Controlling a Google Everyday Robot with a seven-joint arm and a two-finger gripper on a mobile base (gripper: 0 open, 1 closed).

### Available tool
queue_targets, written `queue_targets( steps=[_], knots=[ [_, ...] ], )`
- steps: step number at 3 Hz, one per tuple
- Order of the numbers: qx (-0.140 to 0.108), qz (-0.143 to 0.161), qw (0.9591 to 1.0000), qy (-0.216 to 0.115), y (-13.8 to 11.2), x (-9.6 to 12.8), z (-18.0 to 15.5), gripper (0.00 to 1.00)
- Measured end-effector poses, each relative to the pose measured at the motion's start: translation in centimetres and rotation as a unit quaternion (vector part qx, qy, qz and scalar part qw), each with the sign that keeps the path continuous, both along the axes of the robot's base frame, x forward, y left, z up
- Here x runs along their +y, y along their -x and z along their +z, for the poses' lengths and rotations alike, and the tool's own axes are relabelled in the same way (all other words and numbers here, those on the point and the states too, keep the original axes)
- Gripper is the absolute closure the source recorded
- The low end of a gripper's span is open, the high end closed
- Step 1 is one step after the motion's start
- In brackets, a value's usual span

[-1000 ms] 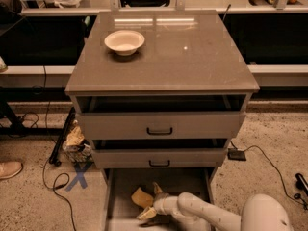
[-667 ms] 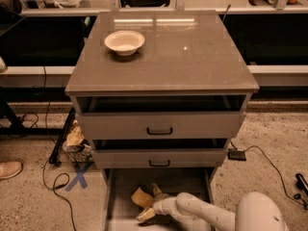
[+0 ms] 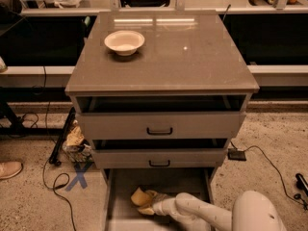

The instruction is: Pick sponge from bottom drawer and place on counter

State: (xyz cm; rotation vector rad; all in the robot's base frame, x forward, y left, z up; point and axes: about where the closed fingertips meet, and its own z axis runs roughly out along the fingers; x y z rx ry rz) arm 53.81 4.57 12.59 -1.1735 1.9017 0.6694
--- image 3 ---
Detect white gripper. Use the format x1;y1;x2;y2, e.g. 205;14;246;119
138;190;178;217

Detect grey drawer cabinet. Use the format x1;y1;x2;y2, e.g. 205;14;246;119
64;11;260;231

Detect black floor cable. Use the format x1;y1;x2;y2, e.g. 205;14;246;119
41;65;78;231

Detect middle grey drawer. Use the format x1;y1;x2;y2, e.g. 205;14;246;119
92;139;228;168

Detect black pedal cable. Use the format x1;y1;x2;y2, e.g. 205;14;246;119
230;141;306;207

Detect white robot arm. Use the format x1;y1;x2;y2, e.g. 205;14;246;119
131;189;287;231

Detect black top drawer handle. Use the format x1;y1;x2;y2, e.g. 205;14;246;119
146;127;173;136

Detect bottom grey drawer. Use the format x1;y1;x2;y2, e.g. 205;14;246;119
103;168;212;231

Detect black device right floor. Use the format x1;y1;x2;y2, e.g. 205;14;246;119
295;173;308;196

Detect black drawer handle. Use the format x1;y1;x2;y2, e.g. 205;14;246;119
148;160;170;167
146;127;173;136

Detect crumpled snack bags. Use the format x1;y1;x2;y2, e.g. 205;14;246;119
62;120;92;163

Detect grey drawer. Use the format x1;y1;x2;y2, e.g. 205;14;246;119
74;94;246;140
92;139;228;168
103;168;212;231

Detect black middle drawer handle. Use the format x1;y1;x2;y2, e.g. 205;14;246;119
148;160;170;167

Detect black foot pedal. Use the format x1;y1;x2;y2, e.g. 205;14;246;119
228;150;246;161

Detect top grey drawer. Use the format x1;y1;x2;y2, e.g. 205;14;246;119
74;94;246;140

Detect black bar on floor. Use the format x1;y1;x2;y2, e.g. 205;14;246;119
48;108;75;167

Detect white bowl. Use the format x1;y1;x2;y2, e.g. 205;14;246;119
104;30;145;56

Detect yellow sponge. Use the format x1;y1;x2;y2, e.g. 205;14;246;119
131;188;153;207

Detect tan shoe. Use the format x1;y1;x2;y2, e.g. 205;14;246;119
0;162;23;180

